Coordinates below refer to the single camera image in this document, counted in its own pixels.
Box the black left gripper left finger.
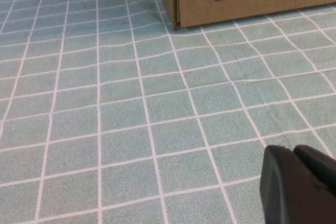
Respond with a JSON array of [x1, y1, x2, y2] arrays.
[[259, 145, 336, 224]]

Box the green checked tablecloth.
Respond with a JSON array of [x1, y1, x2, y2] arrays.
[[0, 0, 336, 224]]

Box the brown cardboard shoe box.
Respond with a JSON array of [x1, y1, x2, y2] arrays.
[[151, 0, 336, 31]]

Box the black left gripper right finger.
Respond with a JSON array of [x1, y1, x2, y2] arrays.
[[293, 144, 336, 197]]

